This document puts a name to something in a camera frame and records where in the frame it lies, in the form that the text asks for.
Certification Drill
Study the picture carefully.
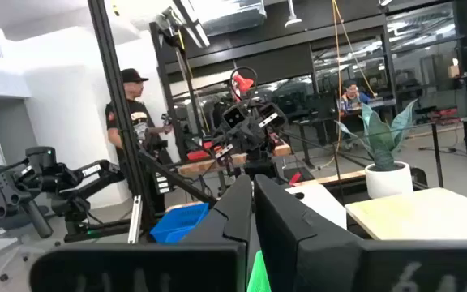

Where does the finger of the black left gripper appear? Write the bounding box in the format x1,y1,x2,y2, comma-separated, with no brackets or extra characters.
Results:
216,105,246,159
257,101,288,131

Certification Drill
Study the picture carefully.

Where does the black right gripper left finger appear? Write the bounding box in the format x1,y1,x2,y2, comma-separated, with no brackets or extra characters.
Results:
28,174,255,292

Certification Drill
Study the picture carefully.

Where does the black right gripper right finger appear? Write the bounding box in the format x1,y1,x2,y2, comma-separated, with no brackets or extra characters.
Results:
253,174,467,292

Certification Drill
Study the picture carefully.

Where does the blue plastic basket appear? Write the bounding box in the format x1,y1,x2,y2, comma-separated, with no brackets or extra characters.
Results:
150,202,211,245

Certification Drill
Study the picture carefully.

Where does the green plastic basket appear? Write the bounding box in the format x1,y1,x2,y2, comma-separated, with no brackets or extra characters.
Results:
246,250,273,292

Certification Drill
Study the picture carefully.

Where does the light wooden shelf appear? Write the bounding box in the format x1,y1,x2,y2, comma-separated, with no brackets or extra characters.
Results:
344,187,467,241

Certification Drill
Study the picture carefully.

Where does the wooden workbench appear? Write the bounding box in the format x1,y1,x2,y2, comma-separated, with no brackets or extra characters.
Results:
178,140,293,178

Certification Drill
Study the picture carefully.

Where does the person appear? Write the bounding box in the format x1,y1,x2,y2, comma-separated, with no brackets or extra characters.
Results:
104,67,174,212
337,79,373,114

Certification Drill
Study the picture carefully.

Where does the white ceiling lamp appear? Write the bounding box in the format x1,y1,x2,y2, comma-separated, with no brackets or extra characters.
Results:
284,0,303,29

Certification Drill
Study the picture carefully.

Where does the green snake plant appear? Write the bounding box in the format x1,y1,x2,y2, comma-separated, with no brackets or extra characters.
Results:
333,99,418,171

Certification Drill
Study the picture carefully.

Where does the black stand pole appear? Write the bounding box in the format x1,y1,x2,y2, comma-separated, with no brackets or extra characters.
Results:
418,121,457,188

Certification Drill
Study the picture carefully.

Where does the orange hanging cable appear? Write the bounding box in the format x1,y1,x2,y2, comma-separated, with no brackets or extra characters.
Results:
330,0,343,163

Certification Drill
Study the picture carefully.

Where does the yellow hanging cable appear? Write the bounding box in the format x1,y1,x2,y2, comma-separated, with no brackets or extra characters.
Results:
333,0,377,98

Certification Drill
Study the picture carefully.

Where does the black aluminium table frame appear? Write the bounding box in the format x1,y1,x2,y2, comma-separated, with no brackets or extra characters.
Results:
65,0,222,244

